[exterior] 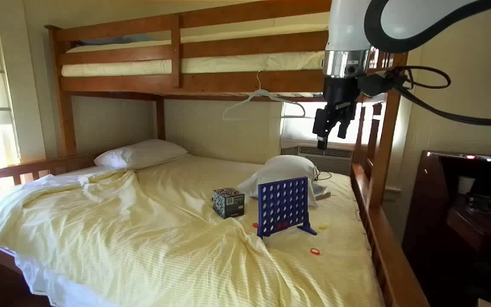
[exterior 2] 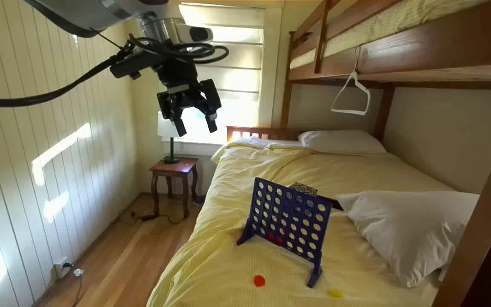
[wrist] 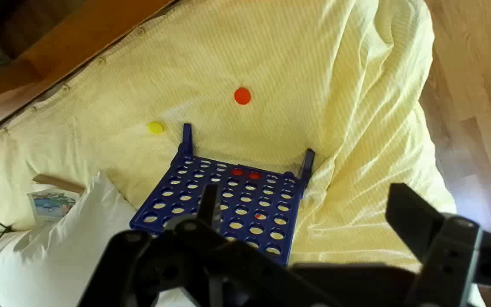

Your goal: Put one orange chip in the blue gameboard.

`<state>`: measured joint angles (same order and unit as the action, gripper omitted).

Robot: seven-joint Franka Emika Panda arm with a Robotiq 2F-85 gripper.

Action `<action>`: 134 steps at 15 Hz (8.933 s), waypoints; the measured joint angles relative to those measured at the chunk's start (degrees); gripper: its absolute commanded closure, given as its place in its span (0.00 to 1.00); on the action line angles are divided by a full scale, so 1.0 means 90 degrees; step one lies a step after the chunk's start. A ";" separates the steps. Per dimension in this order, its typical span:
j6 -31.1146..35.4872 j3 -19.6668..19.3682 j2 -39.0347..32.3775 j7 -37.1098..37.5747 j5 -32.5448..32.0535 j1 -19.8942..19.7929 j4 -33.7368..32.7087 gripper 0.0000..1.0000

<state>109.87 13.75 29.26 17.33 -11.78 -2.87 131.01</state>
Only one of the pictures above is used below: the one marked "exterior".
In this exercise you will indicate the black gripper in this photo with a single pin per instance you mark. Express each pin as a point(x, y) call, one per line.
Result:
point(339, 110)

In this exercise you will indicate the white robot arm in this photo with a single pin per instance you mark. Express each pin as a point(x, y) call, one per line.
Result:
point(389, 26)

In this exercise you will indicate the white pillow near gameboard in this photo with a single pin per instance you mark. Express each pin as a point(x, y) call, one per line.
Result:
point(281, 168)

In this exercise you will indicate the blue connect four gameboard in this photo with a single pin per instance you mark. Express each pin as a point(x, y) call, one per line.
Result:
point(283, 205)

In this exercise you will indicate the white plastic clothes hanger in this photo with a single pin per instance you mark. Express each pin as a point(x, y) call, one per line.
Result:
point(259, 96)

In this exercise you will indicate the upper bunk mattress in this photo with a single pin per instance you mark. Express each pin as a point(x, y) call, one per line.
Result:
point(211, 62)

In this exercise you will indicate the black patterned cube box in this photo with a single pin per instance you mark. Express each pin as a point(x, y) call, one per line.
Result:
point(227, 202)

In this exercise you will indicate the dark wooden desk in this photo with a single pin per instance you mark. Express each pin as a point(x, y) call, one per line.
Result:
point(446, 236)

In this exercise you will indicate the yellow striped bed sheet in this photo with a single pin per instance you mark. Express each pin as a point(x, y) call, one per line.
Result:
point(152, 240)

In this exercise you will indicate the wooden bunk bed frame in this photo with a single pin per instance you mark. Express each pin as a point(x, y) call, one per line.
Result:
point(368, 163)

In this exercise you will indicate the white pillow near wall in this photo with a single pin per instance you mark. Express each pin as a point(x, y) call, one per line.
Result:
point(140, 156)

